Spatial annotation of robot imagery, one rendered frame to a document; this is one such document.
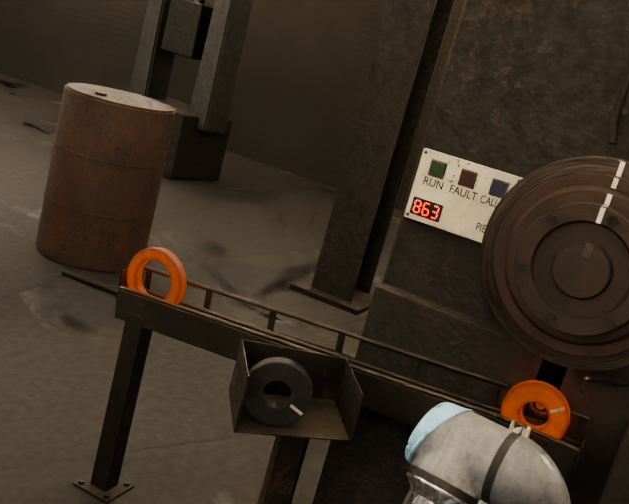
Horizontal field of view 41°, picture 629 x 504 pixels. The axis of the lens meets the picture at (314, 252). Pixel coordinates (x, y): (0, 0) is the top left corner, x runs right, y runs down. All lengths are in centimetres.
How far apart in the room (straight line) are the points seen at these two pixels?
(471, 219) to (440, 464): 91
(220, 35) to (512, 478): 604
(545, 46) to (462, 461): 111
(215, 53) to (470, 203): 515
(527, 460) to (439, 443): 13
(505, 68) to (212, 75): 513
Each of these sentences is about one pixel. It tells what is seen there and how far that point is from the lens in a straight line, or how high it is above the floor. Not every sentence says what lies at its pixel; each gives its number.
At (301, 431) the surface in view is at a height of 60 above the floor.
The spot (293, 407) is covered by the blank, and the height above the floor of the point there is 65.
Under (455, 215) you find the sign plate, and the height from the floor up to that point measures 110.
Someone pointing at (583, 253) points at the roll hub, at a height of 115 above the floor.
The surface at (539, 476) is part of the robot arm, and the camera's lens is 130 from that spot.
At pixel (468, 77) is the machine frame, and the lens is 211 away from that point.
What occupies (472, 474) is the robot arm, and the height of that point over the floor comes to 88.
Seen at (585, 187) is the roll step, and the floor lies 128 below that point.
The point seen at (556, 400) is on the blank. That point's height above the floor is 79.
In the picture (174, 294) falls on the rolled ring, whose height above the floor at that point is 66.
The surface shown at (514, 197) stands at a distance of 193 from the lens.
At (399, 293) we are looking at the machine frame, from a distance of 214.
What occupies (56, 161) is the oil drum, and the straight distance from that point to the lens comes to 448.
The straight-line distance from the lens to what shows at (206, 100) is 708.
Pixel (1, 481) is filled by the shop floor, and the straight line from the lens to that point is 266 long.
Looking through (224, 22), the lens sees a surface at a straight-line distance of 704.
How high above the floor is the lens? 143
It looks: 14 degrees down
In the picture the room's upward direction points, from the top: 15 degrees clockwise
